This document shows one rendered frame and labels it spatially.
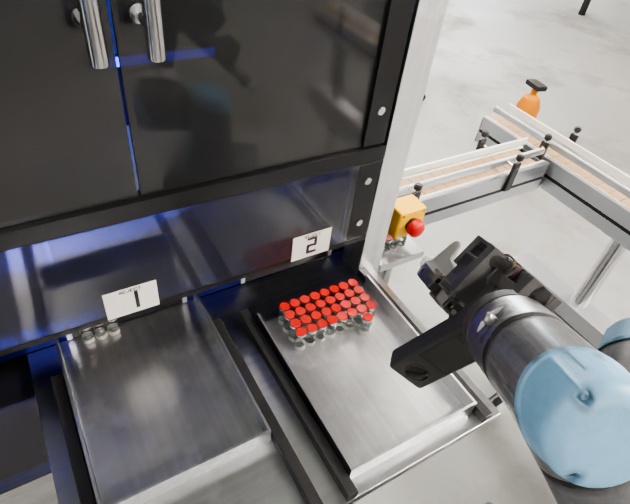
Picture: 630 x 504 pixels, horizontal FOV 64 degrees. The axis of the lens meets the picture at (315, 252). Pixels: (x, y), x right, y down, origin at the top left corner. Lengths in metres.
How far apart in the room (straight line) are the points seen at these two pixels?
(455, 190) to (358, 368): 0.61
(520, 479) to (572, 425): 1.69
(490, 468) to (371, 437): 1.13
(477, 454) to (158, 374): 1.33
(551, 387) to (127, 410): 0.71
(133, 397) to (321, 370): 0.33
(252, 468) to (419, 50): 0.71
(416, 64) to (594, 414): 0.66
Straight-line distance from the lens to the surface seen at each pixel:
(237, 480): 0.85
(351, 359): 0.98
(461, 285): 0.52
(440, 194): 1.35
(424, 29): 0.87
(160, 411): 0.91
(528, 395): 0.36
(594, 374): 0.35
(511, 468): 2.03
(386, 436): 0.91
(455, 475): 1.94
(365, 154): 0.91
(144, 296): 0.89
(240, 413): 0.90
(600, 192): 1.60
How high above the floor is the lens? 1.67
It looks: 42 degrees down
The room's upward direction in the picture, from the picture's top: 8 degrees clockwise
